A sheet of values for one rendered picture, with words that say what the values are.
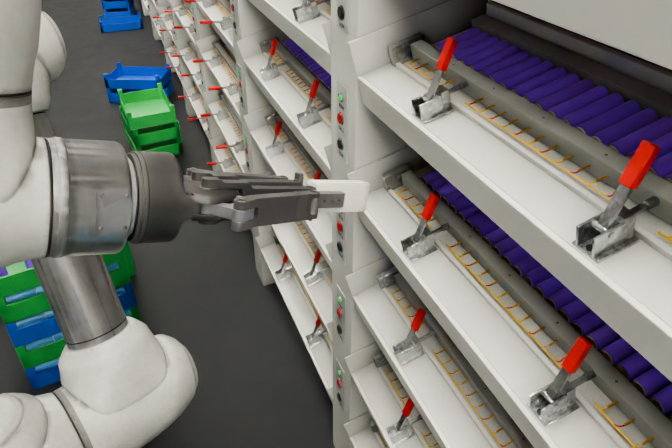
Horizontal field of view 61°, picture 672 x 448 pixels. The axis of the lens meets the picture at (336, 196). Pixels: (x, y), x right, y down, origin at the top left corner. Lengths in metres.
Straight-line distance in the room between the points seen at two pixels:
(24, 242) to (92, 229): 0.04
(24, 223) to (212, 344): 1.32
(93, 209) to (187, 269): 1.56
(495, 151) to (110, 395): 0.71
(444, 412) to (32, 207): 0.61
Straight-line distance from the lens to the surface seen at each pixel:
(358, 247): 0.94
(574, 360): 0.58
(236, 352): 1.68
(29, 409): 1.01
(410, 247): 0.75
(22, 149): 0.43
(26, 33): 0.42
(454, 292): 0.72
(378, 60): 0.80
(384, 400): 1.10
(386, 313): 0.97
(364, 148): 0.85
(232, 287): 1.88
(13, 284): 1.54
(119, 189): 0.44
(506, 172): 0.57
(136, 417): 1.04
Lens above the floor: 1.23
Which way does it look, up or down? 33 degrees down
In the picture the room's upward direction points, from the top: straight up
